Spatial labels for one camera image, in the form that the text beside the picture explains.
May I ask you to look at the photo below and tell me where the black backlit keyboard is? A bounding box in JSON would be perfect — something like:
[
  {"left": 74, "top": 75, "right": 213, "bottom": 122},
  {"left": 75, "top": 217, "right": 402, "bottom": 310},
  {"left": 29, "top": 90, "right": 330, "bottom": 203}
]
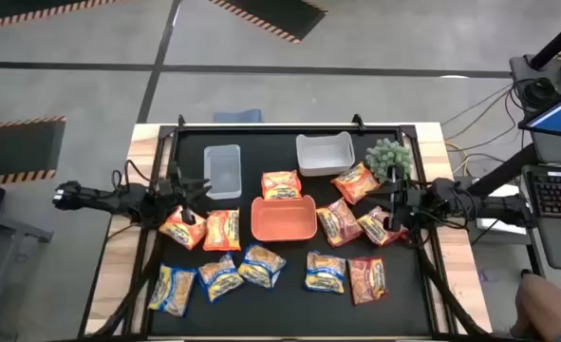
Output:
[{"left": 526, "top": 165, "right": 561, "bottom": 219}]

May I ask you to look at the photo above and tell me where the grey metal desk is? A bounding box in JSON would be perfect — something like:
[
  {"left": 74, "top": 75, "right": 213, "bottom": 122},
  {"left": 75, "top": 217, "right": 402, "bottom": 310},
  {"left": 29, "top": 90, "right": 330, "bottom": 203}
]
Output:
[{"left": 0, "top": 203, "right": 54, "bottom": 342}]

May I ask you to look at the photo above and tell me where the computer monitor blue screen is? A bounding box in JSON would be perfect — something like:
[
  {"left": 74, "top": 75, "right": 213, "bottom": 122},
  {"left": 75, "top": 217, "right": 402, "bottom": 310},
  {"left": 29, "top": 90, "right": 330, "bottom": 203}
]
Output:
[{"left": 517, "top": 87, "right": 561, "bottom": 142}]

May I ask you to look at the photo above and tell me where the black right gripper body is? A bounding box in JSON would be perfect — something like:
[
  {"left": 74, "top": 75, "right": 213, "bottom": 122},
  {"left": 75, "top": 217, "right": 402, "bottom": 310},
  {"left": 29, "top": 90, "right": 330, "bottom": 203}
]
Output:
[{"left": 397, "top": 180, "right": 426, "bottom": 214}]

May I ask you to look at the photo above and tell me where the white paper sheet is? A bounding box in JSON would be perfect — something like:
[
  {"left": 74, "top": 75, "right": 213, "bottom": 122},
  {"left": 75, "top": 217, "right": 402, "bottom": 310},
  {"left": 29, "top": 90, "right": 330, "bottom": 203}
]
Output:
[{"left": 474, "top": 182, "right": 529, "bottom": 237}]

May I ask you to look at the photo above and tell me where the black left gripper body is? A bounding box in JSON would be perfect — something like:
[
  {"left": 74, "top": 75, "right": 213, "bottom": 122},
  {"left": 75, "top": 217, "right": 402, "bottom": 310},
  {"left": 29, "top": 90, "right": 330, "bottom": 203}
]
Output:
[{"left": 159, "top": 174, "right": 192, "bottom": 210}]

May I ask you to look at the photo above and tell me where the blue Maruchan ramen packet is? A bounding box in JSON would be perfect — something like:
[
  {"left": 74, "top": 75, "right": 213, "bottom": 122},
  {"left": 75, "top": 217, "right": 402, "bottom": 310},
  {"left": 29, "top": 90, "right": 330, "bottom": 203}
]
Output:
[
  {"left": 196, "top": 251, "right": 245, "bottom": 304},
  {"left": 304, "top": 250, "right": 347, "bottom": 295},
  {"left": 147, "top": 263, "right": 198, "bottom": 318},
  {"left": 237, "top": 242, "right": 288, "bottom": 290}
]

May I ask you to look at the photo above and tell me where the black hazard-striped floor mat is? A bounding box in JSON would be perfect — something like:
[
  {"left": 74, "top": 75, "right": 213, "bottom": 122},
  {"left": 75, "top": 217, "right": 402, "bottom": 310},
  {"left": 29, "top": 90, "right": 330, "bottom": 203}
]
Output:
[
  {"left": 0, "top": 115, "right": 67, "bottom": 186},
  {"left": 207, "top": 0, "right": 328, "bottom": 46},
  {"left": 0, "top": 0, "right": 120, "bottom": 32}
]

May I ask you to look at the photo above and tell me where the black aluminium table frame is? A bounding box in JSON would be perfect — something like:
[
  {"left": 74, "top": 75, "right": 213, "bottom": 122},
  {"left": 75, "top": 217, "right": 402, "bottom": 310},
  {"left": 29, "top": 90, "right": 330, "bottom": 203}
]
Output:
[{"left": 78, "top": 112, "right": 495, "bottom": 342}]

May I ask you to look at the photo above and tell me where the white plastic bin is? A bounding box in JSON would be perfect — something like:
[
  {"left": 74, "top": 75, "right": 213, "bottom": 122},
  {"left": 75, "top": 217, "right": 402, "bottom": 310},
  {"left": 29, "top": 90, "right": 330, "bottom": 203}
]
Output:
[{"left": 294, "top": 131, "right": 356, "bottom": 178}]

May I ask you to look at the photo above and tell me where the pink Maruchan ramen packet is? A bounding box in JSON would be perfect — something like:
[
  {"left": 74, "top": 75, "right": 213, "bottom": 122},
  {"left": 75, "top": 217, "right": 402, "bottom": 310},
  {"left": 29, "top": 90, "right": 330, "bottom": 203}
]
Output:
[
  {"left": 346, "top": 256, "right": 389, "bottom": 306},
  {"left": 315, "top": 198, "right": 365, "bottom": 249},
  {"left": 356, "top": 204, "right": 410, "bottom": 248}
]

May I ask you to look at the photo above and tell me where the green artificial plant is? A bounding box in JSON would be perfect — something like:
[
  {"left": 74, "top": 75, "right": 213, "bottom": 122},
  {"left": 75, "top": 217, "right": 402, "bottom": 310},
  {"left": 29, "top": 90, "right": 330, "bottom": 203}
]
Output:
[{"left": 365, "top": 137, "right": 414, "bottom": 184}]

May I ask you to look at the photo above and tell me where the grey equipment cart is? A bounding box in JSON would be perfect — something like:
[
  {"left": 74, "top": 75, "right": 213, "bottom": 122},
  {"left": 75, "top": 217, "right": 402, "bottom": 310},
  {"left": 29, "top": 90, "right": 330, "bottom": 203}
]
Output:
[{"left": 508, "top": 52, "right": 561, "bottom": 118}]

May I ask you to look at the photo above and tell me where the person's leg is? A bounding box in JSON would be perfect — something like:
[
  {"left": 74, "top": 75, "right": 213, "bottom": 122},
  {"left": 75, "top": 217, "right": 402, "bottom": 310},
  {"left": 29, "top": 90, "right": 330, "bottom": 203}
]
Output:
[{"left": 510, "top": 271, "right": 561, "bottom": 342}]

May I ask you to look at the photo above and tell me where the translucent grey plastic bin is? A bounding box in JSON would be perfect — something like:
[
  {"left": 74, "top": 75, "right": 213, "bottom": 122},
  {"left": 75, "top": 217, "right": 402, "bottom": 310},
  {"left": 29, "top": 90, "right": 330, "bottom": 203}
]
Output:
[{"left": 202, "top": 143, "right": 243, "bottom": 200}]

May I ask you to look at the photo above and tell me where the orange plastic bin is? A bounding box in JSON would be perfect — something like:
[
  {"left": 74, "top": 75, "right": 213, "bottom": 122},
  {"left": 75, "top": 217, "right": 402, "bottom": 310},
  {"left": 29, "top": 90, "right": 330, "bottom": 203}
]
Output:
[{"left": 250, "top": 194, "right": 318, "bottom": 243}]

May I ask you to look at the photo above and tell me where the orange Maruchan ramen packet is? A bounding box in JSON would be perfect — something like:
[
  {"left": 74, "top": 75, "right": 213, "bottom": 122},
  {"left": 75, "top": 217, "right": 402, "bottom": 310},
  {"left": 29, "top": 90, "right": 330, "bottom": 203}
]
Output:
[
  {"left": 260, "top": 169, "right": 304, "bottom": 200},
  {"left": 158, "top": 204, "right": 208, "bottom": 252},
  {"left": 330, "top": 161, "right": 382, "bottom": 206},
  {"left": 202, "top": 208, "right": 242, "bottom": 253}
]

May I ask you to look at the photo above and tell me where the coiled black cable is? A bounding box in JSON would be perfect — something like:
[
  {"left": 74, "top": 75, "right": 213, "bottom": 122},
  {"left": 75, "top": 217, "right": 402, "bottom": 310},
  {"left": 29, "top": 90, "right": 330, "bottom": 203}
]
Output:
[{"left": 516, "top": 75, "right": 560, "bottom": 109}]

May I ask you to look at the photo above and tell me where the black table mat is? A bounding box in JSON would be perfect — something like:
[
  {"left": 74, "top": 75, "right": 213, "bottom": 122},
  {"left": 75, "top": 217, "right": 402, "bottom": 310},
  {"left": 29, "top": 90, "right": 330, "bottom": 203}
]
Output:
[{"left": 149, "top": 126, "right": 434, "bottom": 338}]

